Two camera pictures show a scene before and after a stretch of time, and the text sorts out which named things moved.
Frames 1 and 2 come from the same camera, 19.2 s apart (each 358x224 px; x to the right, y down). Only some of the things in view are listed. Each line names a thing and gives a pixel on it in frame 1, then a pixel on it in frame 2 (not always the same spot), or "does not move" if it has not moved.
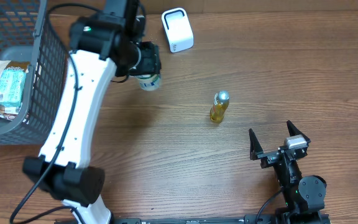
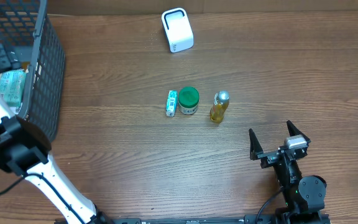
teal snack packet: [10, 88] does not move
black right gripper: [278, 152] does not move
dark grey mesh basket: [23, 30] does not move
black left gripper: [146, 62] → [10, 60]
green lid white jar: [148, 82] → [188, 100]
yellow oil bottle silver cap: [220, 104] does not move
